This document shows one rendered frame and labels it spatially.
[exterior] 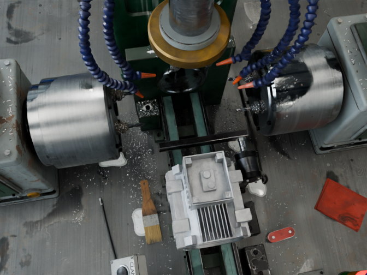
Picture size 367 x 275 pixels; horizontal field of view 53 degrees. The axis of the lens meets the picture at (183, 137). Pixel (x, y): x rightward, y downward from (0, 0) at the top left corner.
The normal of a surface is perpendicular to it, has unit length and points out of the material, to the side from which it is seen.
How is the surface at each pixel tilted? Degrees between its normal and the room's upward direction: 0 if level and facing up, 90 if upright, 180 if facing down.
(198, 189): 0
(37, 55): 0
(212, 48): 0
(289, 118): 62
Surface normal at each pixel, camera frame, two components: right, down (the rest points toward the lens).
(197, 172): 0.04, -0.37
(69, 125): 0.12, 0.17
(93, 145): 0.17, 0.58
